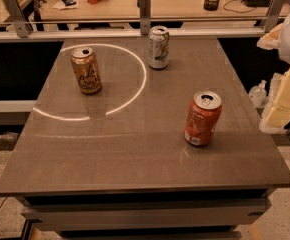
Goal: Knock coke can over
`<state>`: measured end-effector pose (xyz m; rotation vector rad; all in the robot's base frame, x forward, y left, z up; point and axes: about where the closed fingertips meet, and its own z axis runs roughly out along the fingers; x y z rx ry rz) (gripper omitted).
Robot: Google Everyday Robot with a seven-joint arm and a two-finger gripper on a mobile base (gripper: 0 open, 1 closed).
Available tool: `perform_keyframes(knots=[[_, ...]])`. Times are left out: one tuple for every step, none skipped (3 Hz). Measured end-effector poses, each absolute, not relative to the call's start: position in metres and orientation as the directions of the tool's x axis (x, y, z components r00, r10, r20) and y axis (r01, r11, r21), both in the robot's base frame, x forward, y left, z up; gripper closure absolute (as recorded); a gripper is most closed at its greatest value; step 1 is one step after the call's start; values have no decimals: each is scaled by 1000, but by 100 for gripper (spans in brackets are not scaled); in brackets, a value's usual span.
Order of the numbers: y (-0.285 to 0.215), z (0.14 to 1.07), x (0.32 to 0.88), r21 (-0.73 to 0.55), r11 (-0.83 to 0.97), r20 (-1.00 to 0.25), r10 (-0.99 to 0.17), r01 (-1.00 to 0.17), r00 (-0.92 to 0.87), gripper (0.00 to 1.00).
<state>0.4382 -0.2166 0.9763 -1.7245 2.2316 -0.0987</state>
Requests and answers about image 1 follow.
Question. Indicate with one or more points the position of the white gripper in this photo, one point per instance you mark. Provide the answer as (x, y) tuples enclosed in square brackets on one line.
[(276, 115)]

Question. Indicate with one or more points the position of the orange coke can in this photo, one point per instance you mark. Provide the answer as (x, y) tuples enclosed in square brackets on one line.
[(203, 114)]

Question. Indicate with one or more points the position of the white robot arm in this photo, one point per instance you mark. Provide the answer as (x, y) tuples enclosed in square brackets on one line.
[(284, 41)]

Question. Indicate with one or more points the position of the white green soda can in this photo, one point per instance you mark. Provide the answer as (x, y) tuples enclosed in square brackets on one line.
[(158, 47)]

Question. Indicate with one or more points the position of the gold LaCroix can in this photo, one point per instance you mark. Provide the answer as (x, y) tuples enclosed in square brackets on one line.
[(85, 67)]

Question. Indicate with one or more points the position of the left clear sanitizer bottle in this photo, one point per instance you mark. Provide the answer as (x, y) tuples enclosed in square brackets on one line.
[(258, 93)]

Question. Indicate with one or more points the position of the black mesh cup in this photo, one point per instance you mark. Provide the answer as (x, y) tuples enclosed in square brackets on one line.
[(211, 5)]

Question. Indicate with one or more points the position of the grey table drawer base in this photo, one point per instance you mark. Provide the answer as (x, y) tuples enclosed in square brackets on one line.
[(147, 213)]

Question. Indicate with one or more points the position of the right metal bracket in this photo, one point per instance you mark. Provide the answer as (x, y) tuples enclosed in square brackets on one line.
[(272, 15)]

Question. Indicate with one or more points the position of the metal bracket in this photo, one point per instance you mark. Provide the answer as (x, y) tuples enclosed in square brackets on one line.
[(22, 27), (145, 16), (272, 15)]

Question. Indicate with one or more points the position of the metal rail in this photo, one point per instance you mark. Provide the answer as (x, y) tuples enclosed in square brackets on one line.
[(122, 33)]

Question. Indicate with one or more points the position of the middle metal bracket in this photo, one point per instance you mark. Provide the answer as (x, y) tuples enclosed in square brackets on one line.
[(145, 16)]

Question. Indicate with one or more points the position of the left metal bracket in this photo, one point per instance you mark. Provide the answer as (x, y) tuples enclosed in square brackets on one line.
[(22, 27)]

